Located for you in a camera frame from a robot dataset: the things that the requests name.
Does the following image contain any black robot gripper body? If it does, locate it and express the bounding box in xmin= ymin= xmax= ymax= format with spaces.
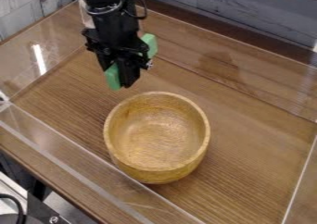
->
xmin=80 ymin=6 xmax=145 ymax=59

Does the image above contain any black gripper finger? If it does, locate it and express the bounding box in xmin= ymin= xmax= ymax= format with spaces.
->
xmin=117 ymin=56 xmax=141 ymax=88
xmin=96 ymin=53 xmax=117 ymax=70

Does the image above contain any green rectangular block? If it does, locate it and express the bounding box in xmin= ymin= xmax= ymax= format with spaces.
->
xmin=105 ymin=33 xmax=159 ymax=90

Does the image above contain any brown wooden bowl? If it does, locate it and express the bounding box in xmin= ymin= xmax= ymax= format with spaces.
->
xmin=103 ymin=92 xmax=212 ymax=184

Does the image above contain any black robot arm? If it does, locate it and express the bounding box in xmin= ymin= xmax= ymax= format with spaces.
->
xmin=79 ymin=0 xmax=159 ymax=90

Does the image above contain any black metal frame bracket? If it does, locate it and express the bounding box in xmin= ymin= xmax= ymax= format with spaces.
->
xmin=24 ymin=199 xmax=71 ymax=224

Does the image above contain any black cable lower left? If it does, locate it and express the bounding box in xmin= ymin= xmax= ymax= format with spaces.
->
xmin=0 ymin=193 xmax=27 ymax=224

